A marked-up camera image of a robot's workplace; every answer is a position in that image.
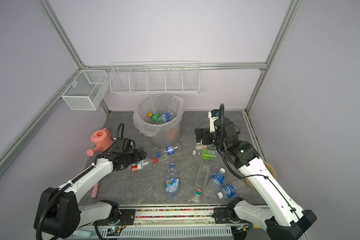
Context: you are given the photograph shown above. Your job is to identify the grey mesh waste bin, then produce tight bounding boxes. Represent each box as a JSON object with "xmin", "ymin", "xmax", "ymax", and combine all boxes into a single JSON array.
[{"xmin": 137, "ymin": 94, "xmax": 182, "ymax": 149}]

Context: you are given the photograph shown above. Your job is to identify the small crushed blue bottle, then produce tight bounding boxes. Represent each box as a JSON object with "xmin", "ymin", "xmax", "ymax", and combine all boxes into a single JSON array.
[{"xmin": 156, "ymin": 144, "xmax": 180, "ymax": 158}]

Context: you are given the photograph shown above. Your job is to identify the red label clear bottle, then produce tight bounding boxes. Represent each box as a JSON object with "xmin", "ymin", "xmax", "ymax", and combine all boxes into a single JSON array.
[{"xmin": 130, "ymin": 158, "xmax": 157, "ymax": 172}]

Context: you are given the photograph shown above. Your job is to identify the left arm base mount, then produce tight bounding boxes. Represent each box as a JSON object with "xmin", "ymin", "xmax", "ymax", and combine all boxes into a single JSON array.
[{"xmin": 96, "ymin": 209, "xmax": 136, "ymax": 226}]

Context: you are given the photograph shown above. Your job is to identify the purple spoon pink handle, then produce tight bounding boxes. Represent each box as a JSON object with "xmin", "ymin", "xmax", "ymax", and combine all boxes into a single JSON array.
[{"xmin": 91, "ymin": 182, "xmax": 99, "ymax": 199}]

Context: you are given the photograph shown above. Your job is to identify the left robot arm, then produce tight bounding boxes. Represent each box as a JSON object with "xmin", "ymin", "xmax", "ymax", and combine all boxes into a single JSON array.
[{"xmin": 34, "ymin": 123, "xmax": 147, "ymax": 240}]

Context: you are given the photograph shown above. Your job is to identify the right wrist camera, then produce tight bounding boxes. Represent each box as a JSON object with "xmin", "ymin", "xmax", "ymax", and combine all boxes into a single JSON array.
[{"xmin": 208, "ymin": 110, "xmax": 220, "ymax": 133}]

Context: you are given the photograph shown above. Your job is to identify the teal toy shovel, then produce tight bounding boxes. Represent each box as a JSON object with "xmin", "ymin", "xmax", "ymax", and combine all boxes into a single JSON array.
[{"xmin": 73, "ymin": 230, "xmax": 94, "ymax": 238}]

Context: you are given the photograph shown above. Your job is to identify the small white mesh basket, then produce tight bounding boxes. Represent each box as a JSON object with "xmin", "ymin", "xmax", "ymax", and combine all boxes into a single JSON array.
[{"xmin": 62, "ymin": 70, "xmax": 110, "ymax": 111}]

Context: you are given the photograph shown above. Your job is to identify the pink watering can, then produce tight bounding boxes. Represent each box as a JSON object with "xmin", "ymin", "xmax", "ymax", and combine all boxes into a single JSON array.
[{"xmin": 87, "ymin": 128, "xmax": 113, "ymax": 157}]

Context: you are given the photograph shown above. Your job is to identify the lime green label bottle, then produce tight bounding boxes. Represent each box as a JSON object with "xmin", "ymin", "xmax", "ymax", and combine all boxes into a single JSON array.
[{"xmin": 192, "ymin": 149, "xmax": 217, "ymax": 161}]

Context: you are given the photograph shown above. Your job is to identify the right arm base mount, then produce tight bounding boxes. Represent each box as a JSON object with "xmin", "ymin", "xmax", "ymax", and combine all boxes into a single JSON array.
[{"xmin": 212, "ymin": 207, "xmax": 249, "ymax": 224}]

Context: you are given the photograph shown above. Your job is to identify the long white wire shelf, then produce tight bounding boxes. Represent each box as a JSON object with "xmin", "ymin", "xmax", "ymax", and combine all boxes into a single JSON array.
[{"xmin": 110, "ymin": 61, "xmax": 201, "ymax": 94}]

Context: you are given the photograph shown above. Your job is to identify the blue cartoon label water bottle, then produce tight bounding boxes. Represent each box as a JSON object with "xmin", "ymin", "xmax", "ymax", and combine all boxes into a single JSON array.
[{"xmin": 165, "ymin": 163, "xmax": 180, "ymax": 196}]

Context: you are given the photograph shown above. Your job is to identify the Pocari Sweat bottle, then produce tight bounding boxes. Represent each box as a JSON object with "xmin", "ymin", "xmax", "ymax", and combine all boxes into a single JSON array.
[{"xmin": 157, "ymin": 112, "xmax": 173, "ymax": 125}]

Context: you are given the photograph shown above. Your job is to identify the green Sprite bottle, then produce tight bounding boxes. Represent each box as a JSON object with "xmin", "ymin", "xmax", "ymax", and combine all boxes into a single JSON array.
[{"xmin": 147, "ymin": 112, "xmax": 160, "ymax": 123}]

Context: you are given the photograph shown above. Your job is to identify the orange NFC juice bottle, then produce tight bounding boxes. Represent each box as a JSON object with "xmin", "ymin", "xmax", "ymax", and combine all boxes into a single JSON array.
[{"xmin": 167, "ymin": 127, "xmax": 180, "ymax": 144}]

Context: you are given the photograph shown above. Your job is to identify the blue label bottle right front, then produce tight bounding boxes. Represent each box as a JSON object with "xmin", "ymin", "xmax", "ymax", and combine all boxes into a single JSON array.
[{"xmin": 217, "ymin": 180, "xmax": 246, "ymax": 200}]

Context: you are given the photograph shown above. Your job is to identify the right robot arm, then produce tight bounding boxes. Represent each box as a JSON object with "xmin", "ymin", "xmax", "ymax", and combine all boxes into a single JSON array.
[{"xmin": 195, "ymin": 104, "xmax": 317, "ymax": 240}]

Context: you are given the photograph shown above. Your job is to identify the bird label tea bottle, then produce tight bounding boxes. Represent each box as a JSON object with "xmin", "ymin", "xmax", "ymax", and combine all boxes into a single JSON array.
[{"xmin": 195, "ymin": 144, "xmax": 216, "ymax": 150}]

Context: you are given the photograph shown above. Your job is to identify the clear plastic bin liner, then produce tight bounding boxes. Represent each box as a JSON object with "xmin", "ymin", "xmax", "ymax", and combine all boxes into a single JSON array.
[{"xmin": 133, "ymin": 94, "xmax": 185, "ymax": 137}]

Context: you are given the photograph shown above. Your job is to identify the tall clear bottle green-red cap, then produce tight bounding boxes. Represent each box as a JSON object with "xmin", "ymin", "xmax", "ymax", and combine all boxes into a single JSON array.
[{"xmin": 192, "ymin": 164, "xmax": 210, "ymax": 203}]

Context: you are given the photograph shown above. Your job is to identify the potted green plant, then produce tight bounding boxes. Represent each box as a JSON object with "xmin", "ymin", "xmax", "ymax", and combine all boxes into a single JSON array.
[{"xmin": 245, "ymin": 162, "xmax": 277, "ymax": 189}]

